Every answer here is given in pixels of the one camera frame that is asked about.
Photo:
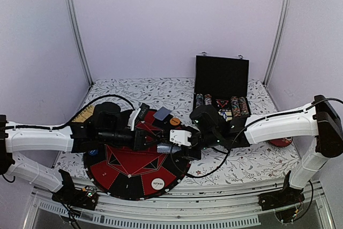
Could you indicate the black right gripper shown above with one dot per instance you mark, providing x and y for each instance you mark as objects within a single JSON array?
[{"x": 195, "y": 156}]

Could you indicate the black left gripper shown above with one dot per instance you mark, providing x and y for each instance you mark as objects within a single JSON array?
[{"x": 139, "y": 142}]

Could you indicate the blue checkered card deck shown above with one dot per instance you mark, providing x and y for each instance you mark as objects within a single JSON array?
[{"x": 167, "y": 148}]

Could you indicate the single blue playing card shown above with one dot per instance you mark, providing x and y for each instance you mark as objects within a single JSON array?
[{"x": 161, "y": 114}]

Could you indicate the orange big blind button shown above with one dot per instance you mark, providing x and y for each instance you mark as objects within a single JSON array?
[{"x": 175, "y": 121}]

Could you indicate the white dealer button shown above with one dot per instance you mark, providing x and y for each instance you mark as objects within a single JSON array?
[{"x": 157, "y": 184}]

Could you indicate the blue small blind button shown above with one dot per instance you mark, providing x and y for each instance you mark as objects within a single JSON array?
[{"x": 93, "y": 152}]

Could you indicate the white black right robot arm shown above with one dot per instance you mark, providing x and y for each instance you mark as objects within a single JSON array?
[{"x": 317, "y": 119}]

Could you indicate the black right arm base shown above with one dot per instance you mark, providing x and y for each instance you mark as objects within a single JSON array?
[{"x": 280, "y": 198}]

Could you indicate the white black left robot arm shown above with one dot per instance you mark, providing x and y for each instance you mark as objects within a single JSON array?
[{"x": 70, "y": 137}]

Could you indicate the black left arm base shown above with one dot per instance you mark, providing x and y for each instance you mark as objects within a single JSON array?
[{"x": 85, "y": 198}]

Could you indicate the boxed card deck in case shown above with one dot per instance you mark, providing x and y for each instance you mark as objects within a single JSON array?
[{"x": 226, "y": 114}]

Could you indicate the poker chip row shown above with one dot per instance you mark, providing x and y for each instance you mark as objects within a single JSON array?
[
  {"x": 207, "y": 99},
  {"x": 199, "y": 100},
  {"x": 235, "y": 106},
  {"x": 243, "y": 107}
]

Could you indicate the round red black poker mat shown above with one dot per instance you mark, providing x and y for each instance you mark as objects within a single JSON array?
[{"x": 127, "y": 174}]

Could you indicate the poker chip row far right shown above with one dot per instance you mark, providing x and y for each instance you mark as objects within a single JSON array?
[{"x": 243, "y": 107}]

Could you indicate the poker chip row far left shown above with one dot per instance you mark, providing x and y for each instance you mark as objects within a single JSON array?
[{"x": 199, "y": 100}]

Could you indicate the black poker chip case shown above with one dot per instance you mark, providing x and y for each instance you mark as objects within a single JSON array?
[{"x": 222, "y": 78}]

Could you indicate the red floral round tin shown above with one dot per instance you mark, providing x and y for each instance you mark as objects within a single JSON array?
[{"x": 281, "y": 142}]

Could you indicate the woven bamboo fan mat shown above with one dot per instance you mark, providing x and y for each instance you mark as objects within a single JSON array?
[{"x": 84, "y": 114}]

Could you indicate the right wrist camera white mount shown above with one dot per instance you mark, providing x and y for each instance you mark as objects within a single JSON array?
[{"x": 180, "y": 137}]

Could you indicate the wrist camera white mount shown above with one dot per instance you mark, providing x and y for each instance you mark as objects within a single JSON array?
[
  {"x": 138, "y": 115},
  {"x": 180, "y": 137}
]

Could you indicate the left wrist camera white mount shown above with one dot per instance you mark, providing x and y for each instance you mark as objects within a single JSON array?
[{"x": 138, "y": 115}]

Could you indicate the right aluminium corner post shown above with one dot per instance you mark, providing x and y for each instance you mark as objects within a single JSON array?
[{"x": 277, "y": 42}]

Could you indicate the aluminium corner post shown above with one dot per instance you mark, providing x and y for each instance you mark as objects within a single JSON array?
[
  {"x": 277, "y": 42},
  {"x": 78, "y": 40}
]

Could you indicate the left aluminium corner post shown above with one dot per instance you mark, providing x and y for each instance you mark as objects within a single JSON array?
[{"x": 78, "y": 40}]

